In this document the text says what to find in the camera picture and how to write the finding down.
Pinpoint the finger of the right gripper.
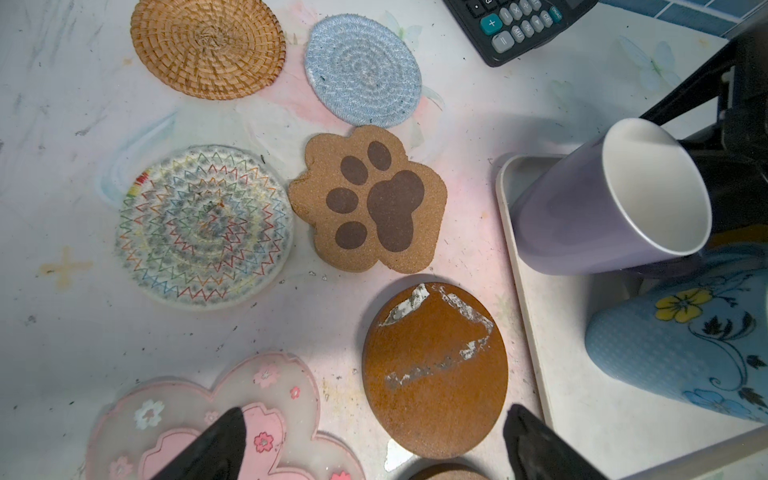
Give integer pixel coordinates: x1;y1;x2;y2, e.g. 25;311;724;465
641;42;737;126

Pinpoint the tan rattan round coaster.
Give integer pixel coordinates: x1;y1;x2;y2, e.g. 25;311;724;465
130;0;286;100

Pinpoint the amber glossy round coaster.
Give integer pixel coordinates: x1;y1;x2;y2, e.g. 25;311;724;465
362;282;508;460

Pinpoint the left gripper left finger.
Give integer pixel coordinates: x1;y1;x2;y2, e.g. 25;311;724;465
152;407;246;480

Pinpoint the pale woven round coaster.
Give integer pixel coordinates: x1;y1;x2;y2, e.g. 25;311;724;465
115;145;295;311

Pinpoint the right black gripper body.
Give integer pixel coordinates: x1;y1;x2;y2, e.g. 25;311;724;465
720;23;767;156

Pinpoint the blue woven round coaster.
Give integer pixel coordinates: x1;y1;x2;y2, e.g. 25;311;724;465
304;14;422;128

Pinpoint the black desk calculator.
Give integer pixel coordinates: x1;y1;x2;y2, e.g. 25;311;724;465
445;0;598;67

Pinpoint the black mug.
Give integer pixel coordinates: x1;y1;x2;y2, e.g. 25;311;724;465
681;140;767;234

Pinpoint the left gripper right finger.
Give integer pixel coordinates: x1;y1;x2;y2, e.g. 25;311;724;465
503;404;606;480

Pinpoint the lilac mug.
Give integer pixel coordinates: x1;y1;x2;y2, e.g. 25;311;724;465
511;118;713;275

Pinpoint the brown paw print coaster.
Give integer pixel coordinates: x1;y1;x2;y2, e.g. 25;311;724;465
288;126;448;274

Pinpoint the beige rectangular tray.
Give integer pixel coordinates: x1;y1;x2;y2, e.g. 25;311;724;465
495;154;767;479

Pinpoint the pink flower coaster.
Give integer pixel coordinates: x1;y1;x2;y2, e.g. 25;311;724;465
85;353;365;479

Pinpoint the light blue floral mug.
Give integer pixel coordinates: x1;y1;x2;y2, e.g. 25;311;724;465
585;243;767;423

